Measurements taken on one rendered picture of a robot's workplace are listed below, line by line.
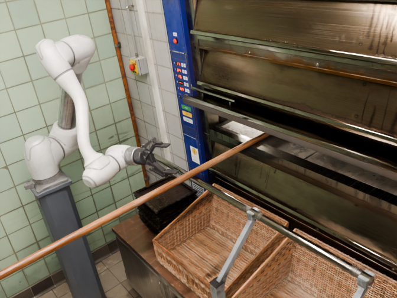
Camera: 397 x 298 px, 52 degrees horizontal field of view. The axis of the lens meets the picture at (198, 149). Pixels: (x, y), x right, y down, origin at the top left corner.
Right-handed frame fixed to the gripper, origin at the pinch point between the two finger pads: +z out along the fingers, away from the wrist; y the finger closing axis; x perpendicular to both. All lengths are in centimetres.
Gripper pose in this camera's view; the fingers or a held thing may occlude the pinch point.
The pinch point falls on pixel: (171, 158)
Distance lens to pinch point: 183.6
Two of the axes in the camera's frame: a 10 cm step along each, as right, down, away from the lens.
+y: 2.6, 8.8, 4.0
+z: 7.9, 0.4, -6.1
